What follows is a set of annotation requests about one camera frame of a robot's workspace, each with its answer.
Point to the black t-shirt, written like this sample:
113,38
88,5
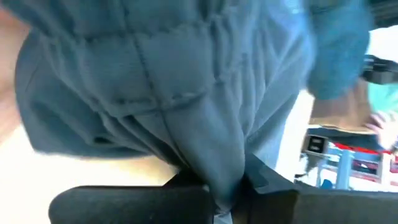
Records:
124,77

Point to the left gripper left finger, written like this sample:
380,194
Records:
130,207

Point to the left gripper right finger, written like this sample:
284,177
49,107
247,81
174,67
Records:
311,208

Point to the person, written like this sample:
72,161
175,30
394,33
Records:
342,112

